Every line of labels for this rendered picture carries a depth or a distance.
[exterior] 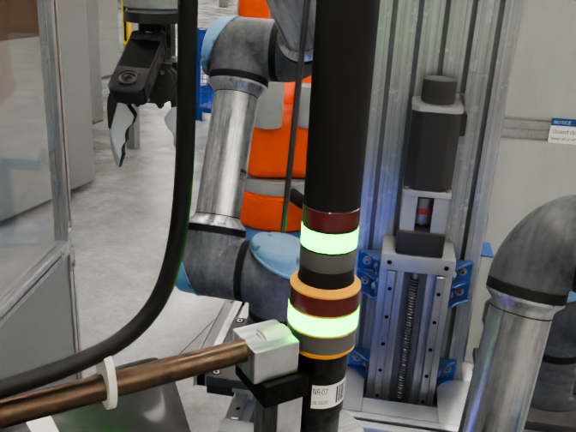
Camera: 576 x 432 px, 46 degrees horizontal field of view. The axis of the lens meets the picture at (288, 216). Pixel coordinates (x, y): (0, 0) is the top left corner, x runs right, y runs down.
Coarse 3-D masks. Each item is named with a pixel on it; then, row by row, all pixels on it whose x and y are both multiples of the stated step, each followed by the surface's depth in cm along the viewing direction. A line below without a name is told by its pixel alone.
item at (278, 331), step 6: (282, 324) 41; (258, 330) 40; (264, 330) 40; (270, 330) 40; (276, 330) 40; (282, 330) 40; (288, 330) 40; (258, 336) 40; (264, 336) 40; (270, 336) 40; (276, 336) 40; (282, 336) 40
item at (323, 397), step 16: (304, 368) 42; (320, 368) 41; (336, 368) 42; (320, 384) 42; (336, 384) 42; (304, 400) 42; (320, 400) 42; (336, 400) 43; (304, 416) 43; (320, 416) 43; (336, 416) 44
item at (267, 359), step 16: (272, 320) 42; (240, 336) 40; (256, 336) 40; (288, 336) 40; (256, 352) 38; (272, 352) 39; (288, 352) 40; (240, 368) 40; (256, 368) 39; (272, 368) 39; (288, 368) 40; (256, 384) 40; (272, 384) 39; (288, 384) 40; (304, 384) 40; (256, 400) 43; (272, 400) 39; (288, 400) 40; (256, 416) 43; (272, 416) 41; (288, 416) 41
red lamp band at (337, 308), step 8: (296, 296) 40; (304, 296) 40; (352, 296) 40; (360, 296) 41; (296, 304) 40; (304, 304) 40; (312, 304) 39; (320, 304) 39; (328, 304) 39; (336, 304) 39; (344, 304) 40; (352, 304) 40; (304, 312) 40; (312, 312) 40; (320, 312) 39; (328, 312) 39; (336, 312) 40; (344, 312) 40
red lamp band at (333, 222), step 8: (304, 208) 39; (360, 208) 39; (304, 216) 39; (312, 216) 38; (320, 216) 38; (328, 216) 38; (336, 216) 38; (344, 216) 38; (352, 216) 38; (304, 224) 39; (312, 224) 38; (320, 224) 38; (328, 224) 38; (336, 224) 38; (344, 224) 38; (352, 224) 38; (336, 232) 38
